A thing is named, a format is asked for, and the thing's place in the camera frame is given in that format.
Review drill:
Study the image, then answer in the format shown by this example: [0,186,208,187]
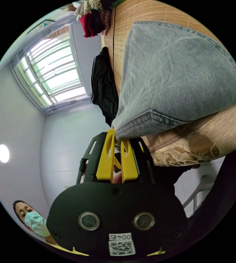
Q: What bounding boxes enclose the black garment with white stripes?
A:
[90,47,120,127]

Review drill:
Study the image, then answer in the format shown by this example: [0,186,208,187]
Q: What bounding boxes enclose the gray pants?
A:
[111,21,236,142]

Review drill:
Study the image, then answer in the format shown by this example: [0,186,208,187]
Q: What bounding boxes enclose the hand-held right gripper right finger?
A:
[120,140,141,183]

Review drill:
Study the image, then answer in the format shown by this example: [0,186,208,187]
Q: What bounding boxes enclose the pile of clothes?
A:
[72,0,124,38]

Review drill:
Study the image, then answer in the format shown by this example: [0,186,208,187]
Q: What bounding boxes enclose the window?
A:
[9,24,92,117]

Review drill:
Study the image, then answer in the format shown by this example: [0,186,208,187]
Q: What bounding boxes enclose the person's body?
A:
[13,200,89,256]

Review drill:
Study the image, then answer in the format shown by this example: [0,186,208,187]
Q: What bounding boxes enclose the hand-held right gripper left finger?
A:
[96,129,118,184]

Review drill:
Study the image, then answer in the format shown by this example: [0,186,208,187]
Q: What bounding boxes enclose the round ceiling lamp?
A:
[0,144,10,164]

